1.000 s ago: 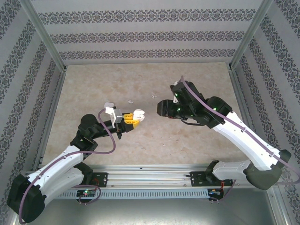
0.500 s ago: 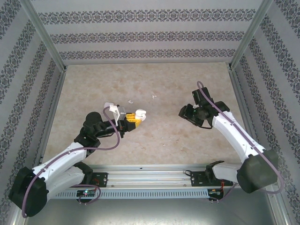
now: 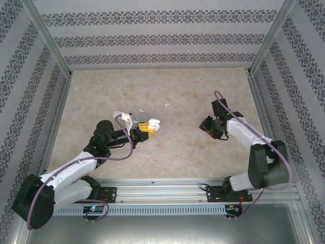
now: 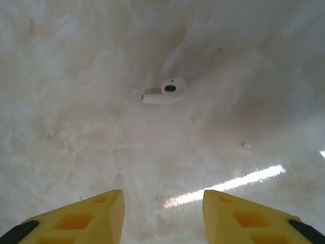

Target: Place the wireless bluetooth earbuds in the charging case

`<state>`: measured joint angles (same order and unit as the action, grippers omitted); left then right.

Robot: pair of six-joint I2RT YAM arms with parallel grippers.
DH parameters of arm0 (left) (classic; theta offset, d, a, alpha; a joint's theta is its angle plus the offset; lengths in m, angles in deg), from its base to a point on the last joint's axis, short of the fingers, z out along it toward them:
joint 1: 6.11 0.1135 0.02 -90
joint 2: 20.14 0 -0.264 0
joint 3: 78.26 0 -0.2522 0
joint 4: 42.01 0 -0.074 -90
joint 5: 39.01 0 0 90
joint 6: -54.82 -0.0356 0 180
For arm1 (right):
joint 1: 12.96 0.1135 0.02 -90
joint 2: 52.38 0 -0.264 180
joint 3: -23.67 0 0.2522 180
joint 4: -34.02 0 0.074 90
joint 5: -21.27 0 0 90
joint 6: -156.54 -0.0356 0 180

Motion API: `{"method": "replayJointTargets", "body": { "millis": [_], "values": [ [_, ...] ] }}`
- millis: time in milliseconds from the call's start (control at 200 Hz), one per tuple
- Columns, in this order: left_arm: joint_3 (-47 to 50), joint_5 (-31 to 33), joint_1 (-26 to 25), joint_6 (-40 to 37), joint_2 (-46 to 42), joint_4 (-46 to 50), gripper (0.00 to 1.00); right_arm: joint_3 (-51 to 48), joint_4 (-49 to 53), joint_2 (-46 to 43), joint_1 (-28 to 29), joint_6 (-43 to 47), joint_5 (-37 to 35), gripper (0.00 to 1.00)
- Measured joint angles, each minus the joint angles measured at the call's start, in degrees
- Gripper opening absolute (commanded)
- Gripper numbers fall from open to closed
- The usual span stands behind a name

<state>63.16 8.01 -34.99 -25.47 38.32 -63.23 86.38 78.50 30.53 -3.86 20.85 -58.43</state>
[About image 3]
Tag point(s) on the grey metal base panel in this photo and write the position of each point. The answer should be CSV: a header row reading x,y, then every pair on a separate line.
x,y
165,231

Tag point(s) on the circuit board with green light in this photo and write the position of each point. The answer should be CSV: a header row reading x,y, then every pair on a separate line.
x,y
92,209

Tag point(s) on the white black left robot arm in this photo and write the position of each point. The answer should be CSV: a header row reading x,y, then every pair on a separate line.
x,y
68,167

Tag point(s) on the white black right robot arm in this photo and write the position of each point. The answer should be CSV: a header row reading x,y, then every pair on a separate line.
x,y
266,165

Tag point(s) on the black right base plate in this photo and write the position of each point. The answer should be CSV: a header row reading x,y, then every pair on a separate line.
x,y
215,194

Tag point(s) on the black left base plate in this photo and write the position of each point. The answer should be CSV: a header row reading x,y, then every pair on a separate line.
x,y
110,194

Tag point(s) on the aluminium frame post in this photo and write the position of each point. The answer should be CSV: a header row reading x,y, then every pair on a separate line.
x,y
48,38
273,38

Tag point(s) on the small circuit board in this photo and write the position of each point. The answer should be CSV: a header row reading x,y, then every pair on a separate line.
x,y
233,208

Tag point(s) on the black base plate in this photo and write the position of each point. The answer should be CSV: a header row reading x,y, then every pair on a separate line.
x,y
215,194
110,194

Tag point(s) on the aluminium mounting rail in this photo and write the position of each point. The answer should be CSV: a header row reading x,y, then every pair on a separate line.
x,y
162,190

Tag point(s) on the aluminium side rail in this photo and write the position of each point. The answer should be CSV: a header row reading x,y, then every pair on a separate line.
x,y
58,114
263,114

